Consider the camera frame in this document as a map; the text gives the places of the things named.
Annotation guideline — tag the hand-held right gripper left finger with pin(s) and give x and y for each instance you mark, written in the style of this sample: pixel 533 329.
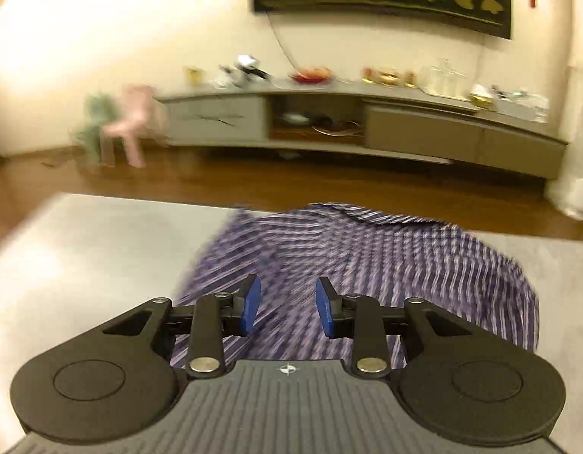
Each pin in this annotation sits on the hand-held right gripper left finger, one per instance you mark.
pixel 251 305

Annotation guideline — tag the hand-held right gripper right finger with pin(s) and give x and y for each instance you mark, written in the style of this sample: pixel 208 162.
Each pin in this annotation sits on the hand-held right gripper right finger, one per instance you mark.
pixel 325 307

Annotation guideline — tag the purple plaid shirt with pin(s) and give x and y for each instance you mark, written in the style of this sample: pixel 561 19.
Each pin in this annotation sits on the purple plaid shirt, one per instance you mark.
pixel 390 265

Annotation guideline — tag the long grey low cabinet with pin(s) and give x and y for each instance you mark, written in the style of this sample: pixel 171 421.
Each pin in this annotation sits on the long grey low cabinet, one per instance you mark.
pixel 414 127

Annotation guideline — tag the pink plastic chair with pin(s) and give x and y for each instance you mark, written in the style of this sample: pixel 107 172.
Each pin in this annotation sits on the pink plastic chair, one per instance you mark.
pixel 130 118

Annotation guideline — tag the red fruit plate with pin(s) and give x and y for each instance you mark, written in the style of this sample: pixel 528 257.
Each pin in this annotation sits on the red fruit plate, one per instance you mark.
pixel 311 74

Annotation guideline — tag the small black white toy robot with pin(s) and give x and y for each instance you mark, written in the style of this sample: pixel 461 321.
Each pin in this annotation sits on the small black white toy robot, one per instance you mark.
pixel 241 72

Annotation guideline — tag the yellow cup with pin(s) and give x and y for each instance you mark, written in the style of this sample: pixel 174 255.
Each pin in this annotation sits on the yellow cup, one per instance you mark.
pixel 195 75

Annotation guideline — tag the row of golden jars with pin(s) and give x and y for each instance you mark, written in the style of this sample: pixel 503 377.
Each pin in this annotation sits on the row of golden jars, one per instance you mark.
pixel 389 77

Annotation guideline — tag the green plastic chair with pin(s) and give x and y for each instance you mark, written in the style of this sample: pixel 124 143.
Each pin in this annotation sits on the green plastic chair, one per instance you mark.
pixel 96 120

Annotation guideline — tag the clear glass bottles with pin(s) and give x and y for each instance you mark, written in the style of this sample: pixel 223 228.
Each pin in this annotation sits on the clear glass bottles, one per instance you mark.
pixel 445 80

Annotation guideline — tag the golden bowl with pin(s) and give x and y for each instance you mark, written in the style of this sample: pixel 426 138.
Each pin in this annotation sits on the golden bowl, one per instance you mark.
pixel 483 97

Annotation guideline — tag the clear plastic boxes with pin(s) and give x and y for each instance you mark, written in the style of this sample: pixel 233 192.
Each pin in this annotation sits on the clear plastic boxes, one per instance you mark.
pixel 525 106

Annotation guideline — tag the light curtain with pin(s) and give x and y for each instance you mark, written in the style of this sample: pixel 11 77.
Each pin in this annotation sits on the light curtain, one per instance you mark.
pixel 575 104

